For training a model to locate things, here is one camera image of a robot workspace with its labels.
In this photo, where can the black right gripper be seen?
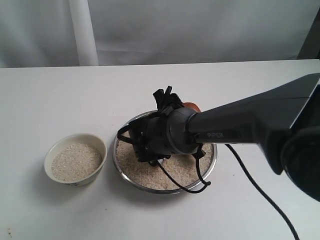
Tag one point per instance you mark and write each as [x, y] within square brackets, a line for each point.
[149, 136]

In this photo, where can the brown wooden cup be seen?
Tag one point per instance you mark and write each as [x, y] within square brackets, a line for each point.
[191, 105]

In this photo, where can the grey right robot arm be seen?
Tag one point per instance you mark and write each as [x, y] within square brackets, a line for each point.
[284, 122]

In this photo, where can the steel tray of rice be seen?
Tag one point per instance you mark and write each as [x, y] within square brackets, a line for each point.
[175, 174]

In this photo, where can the small cream ceramic bowl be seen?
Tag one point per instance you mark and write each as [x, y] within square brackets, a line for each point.
[76, 160]

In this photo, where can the white backdrop curtain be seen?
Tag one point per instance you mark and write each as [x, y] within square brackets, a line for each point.
[65, 33]

